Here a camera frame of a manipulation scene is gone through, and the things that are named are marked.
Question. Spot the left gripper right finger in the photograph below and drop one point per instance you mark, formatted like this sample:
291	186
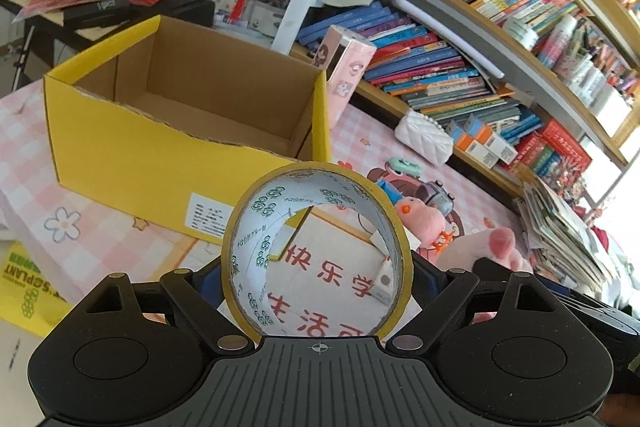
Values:
490	351

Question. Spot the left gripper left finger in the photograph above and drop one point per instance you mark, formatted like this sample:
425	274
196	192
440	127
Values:
129	351

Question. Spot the pink pig paw plush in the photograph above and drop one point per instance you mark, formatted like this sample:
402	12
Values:
497	245

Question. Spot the yellow tape roll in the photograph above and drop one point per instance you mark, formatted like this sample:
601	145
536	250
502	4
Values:
315	250

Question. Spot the stack of magazines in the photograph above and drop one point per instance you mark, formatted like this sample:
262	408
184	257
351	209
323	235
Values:
563	247

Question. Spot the yellow green plastic bag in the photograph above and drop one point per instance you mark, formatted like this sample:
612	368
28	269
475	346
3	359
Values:
28	300

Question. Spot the pink pig figurine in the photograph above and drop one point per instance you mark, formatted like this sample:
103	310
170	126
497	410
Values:
425	223

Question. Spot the orange white small box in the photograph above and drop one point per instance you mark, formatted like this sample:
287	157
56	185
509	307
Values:
477	140

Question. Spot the mint green toy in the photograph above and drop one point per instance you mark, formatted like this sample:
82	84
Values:
403	166

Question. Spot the red thick book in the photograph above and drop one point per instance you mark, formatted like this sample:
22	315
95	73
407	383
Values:
551	154

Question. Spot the white quilted purse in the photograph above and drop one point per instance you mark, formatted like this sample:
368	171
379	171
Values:
425	136

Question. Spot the yellow cardboard box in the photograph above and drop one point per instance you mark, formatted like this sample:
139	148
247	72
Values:
172	122

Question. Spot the row of blue books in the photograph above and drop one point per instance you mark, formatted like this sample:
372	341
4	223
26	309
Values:
411	62

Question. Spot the pink cylindrical box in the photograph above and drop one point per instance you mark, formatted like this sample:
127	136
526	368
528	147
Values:
344	56

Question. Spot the black flat box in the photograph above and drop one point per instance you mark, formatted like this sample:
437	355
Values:
96	14

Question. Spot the white rolled poster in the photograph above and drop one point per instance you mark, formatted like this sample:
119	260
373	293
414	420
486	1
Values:
445	32

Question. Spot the black electric piano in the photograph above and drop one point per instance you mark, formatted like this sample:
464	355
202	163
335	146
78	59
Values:
200	12

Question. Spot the white pen holder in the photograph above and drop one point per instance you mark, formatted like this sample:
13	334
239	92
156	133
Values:
256	15

